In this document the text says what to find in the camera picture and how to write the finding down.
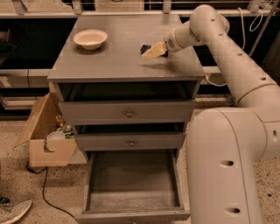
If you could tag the beige paper bowl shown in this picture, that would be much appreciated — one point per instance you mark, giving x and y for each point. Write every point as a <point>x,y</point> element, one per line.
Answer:
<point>90,39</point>

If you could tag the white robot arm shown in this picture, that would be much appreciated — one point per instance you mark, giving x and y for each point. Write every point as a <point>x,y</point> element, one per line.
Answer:
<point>224,143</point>

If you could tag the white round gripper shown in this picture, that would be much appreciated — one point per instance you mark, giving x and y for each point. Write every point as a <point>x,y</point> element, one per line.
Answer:
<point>170,43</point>

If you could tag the white bowl in box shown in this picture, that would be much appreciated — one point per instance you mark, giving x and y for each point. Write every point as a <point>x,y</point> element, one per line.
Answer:
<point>56,135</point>

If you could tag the grey open bottom drawer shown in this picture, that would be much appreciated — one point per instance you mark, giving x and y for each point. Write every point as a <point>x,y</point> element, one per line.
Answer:
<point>133,187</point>

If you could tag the grey middle drawer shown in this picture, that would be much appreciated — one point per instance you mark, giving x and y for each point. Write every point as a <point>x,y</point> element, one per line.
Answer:
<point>140,136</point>

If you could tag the grey top drawer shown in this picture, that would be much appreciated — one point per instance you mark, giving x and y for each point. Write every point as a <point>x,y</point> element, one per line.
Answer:
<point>126,102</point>

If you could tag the grey wooden drawer cabinet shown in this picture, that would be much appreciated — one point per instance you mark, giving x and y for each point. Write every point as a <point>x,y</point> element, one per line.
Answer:
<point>119,59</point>

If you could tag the open cardboard box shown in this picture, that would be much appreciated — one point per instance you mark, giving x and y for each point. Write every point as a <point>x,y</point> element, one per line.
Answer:
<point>40,123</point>

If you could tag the grey knit sneaker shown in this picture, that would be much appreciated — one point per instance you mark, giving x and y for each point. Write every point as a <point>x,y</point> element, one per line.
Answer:
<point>12,212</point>

